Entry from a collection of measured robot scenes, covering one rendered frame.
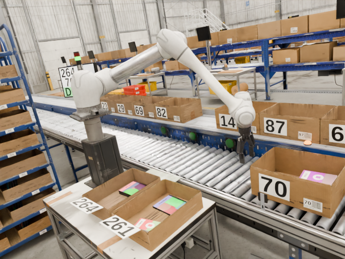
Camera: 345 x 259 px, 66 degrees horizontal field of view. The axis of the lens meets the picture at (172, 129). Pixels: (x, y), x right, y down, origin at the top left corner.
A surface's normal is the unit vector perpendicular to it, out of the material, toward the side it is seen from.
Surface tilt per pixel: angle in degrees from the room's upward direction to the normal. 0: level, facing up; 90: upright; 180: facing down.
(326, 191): 90
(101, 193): 89
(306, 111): 90
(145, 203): 88
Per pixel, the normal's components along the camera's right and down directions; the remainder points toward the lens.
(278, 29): -0.71, 0.32
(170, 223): 0.72, 0.11
